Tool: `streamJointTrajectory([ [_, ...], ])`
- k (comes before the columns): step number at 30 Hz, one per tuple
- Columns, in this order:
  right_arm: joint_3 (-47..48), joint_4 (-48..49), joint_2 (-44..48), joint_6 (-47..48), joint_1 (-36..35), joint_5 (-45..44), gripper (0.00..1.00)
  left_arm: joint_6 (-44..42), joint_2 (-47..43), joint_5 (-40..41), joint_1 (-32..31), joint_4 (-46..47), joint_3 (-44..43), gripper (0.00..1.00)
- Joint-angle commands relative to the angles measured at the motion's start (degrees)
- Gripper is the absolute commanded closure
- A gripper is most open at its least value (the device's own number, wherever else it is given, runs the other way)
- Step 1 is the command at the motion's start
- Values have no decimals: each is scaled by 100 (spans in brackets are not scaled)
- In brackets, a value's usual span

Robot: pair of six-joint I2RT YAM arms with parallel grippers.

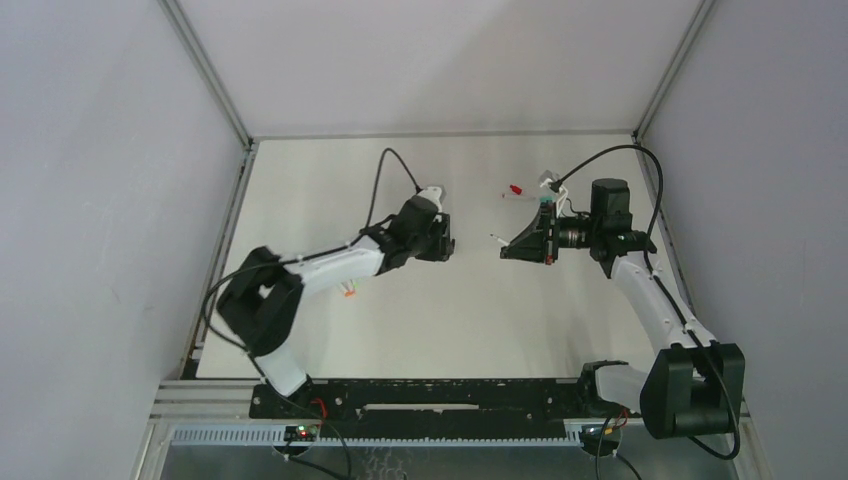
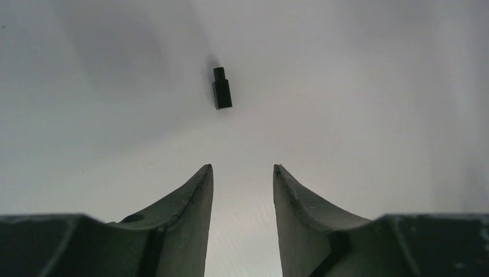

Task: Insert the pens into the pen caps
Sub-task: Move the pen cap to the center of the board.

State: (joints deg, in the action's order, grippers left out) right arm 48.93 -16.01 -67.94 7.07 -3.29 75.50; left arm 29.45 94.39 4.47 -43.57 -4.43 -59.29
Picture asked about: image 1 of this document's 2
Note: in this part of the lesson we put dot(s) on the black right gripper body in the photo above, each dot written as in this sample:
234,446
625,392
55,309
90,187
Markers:
544,233

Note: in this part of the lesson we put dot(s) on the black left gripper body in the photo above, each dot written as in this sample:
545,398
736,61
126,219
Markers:
441,237

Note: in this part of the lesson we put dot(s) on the white pen peach end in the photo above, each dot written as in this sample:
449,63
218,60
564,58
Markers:
349,288

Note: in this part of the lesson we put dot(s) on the white pen red tip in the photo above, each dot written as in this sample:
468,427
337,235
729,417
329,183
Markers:
511,196

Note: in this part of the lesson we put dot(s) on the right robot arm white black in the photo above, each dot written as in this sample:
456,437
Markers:
694,386

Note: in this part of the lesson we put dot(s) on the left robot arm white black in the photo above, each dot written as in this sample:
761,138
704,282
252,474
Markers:
260,301

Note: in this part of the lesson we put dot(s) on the small circuit board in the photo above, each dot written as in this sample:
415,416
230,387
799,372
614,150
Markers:
301,433

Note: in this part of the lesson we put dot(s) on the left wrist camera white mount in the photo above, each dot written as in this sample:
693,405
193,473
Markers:
435,194

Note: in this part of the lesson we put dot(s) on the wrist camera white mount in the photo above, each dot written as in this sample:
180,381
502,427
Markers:
550,185
435,194

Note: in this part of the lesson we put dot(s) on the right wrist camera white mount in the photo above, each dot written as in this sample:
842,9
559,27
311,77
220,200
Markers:
550,185

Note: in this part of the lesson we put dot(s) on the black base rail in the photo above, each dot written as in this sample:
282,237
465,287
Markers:
440,410

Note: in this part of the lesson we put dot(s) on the aluminium frame profile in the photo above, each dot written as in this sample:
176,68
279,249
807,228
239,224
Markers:
219,255

